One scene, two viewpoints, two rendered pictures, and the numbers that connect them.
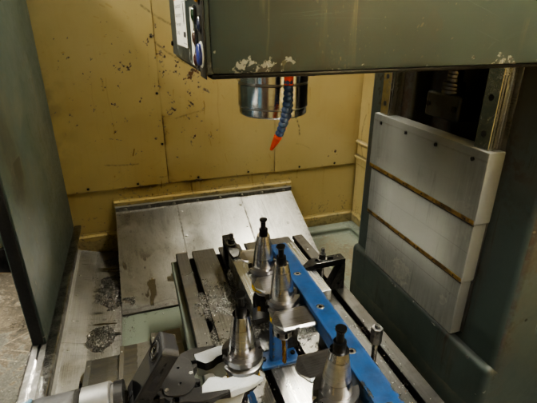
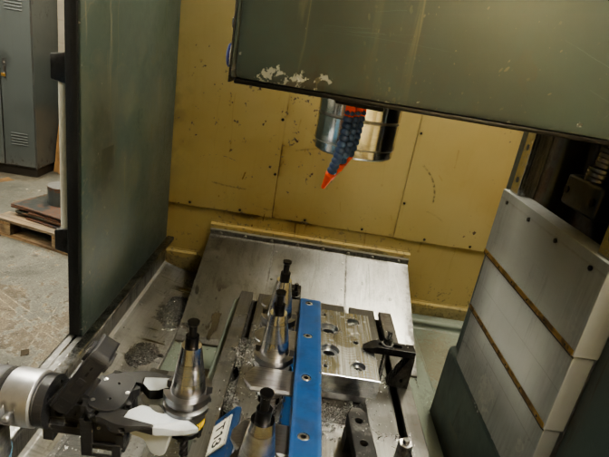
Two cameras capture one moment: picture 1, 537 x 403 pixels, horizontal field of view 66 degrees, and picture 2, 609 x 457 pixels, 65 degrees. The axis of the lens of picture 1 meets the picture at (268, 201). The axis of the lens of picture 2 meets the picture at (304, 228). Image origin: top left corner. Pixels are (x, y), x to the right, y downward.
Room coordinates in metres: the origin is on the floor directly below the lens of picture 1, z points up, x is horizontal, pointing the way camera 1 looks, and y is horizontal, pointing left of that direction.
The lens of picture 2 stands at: (0.04, -0.21, 1.66)
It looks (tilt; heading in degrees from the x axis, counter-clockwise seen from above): 20 degrees down; 16
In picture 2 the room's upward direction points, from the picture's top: 10 degrees clockwise
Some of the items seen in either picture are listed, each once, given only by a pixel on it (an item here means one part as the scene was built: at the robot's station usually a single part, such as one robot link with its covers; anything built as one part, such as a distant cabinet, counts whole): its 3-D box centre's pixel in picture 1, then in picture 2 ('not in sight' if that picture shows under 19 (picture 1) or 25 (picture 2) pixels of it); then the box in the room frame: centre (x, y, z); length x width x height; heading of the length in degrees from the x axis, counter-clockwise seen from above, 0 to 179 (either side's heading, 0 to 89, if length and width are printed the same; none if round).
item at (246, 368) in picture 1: (242, 355); (188, 395); (0.49, 0.04, 1.21); 0.06 x 0.06 x 0.03
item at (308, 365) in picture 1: (318, 365); (259, 438); (0.47, -0.07, 1.21); 0.07 x 0.05 x 0.01; 108
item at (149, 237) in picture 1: (223, 249); (303, 306); (1.60, 0.20, 0.75); 0.89 x 0.67 x 0.26; 108
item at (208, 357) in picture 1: (223, 364); (174, 401); (0.51, 0.07, 1.17); 0.09 x 0.03 x 0.06; 121
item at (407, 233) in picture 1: (415, 214); (517, 325); (1.11, -0.43, 1.16); 0.48 x 0.05 x 0.51; 18
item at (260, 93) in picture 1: (272, 85); (358, 121); (0.97, -0.01, 1.55); 0.16 x 0.16 x 0.12
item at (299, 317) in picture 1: (292, 319); (268, 380); (0.57, -0.04, 1.21); 0.07 x 0.05 x 0.01; 108
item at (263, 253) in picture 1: (263, 249); (282, 296); (0.73, 0.01, 1.26); 0.04 x 0.04 x 0.07
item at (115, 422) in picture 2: (200, 392); (126, 416); (0.44, 0.10, 1.19); 0.09 x 0.05 x 0.02; 94
